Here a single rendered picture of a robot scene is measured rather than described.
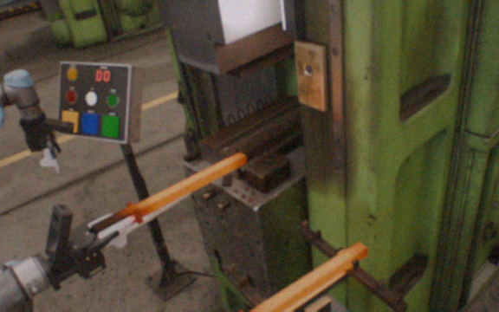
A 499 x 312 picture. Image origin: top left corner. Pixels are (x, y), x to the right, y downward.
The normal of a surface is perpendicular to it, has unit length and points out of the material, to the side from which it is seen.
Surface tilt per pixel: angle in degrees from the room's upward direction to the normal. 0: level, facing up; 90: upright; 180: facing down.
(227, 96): 90
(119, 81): 60
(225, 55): 90
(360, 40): 90
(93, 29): 90
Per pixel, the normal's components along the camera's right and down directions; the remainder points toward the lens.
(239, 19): 0.66, 0.34
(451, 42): -0.65, 0.49
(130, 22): 0.45, 0.44
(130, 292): -0.13, -0.82
